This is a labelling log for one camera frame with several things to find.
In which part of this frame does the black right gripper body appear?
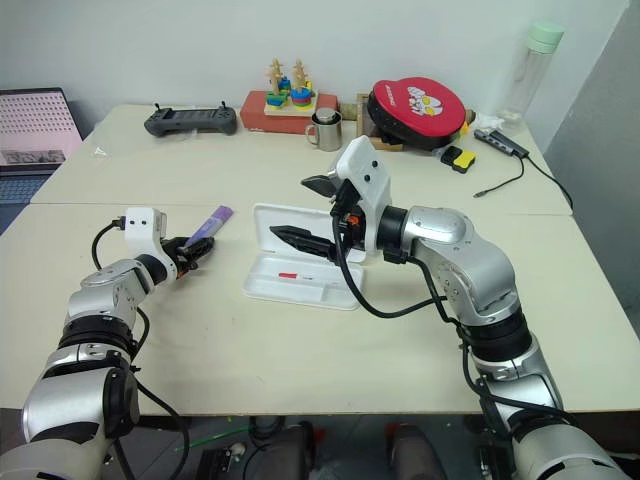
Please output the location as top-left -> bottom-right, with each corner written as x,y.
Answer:
326,174 -> 369,264

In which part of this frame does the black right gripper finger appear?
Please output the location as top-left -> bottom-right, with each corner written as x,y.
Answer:
299,173 -> 339,199
268,224 -> 334,259

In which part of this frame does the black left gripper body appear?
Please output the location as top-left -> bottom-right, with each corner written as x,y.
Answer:
160,236 -> 202,275

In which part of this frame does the purple marker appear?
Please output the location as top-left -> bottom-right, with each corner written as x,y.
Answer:
185,205 -> 235,248

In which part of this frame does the red marker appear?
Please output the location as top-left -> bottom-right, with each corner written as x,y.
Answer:
277,271 -> 332,283

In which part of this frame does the white plastic pencil case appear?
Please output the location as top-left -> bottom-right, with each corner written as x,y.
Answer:
241,201 -> 369,313

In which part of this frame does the red round cartoon case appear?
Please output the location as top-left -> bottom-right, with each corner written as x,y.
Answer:
366,77 -> 472,154

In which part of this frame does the stainless steel mug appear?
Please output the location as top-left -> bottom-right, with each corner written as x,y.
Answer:
304,106 -> 344,153

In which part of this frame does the wooden colourful stacking toy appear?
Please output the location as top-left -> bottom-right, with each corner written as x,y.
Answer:
263,56 -> 320,119

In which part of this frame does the red rectangular box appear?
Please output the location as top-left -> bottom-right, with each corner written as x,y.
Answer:
239,90 -> 343,135

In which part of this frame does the dark grey handheld controller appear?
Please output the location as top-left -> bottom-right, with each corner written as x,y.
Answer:
143,101 -> 240,138

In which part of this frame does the yellow black eraser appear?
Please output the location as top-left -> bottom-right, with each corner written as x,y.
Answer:
439,145 -> 479,175

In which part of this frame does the white crumpled tissue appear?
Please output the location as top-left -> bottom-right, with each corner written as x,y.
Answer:
469,111 -> 507,134

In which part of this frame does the grey usb hub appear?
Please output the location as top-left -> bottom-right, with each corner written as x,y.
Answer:
473,128 -> 532,159

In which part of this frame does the thin green stick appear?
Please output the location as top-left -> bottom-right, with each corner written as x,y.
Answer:
174,423 -> 252,452

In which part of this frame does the laptop with pink screen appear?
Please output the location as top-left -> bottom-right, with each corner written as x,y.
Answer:
0,88 -> 84,237

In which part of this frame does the dark rounded robot leg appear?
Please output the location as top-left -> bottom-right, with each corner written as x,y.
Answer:
383,421 -> 450,480
193,418 -> 322,480

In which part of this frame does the clear bottle green lid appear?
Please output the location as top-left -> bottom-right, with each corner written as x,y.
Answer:
503,19 -> 567,124

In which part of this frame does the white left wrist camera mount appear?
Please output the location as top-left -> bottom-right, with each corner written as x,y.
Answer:
123,206 -> 177,282

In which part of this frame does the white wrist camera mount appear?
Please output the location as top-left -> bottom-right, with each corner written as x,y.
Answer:
331,134 -> 394,252
123,206 -> 177,282

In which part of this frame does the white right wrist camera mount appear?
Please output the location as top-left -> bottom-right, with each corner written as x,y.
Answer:
331,134 -> 394,252

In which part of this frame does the wooden frame box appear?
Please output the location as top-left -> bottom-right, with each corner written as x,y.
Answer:
340,91 -> 407,152

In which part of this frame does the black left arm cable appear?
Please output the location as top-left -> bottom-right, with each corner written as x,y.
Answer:
91,216 -> 127,272

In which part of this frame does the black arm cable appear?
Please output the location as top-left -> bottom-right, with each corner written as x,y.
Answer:
331,219 -> 576,441
91,216 -> 127,272

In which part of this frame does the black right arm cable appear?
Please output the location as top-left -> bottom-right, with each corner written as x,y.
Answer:
331,219 -> 576,441

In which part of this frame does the black usb hub cable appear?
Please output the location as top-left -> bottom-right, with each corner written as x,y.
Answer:
473,153 -> 575,209

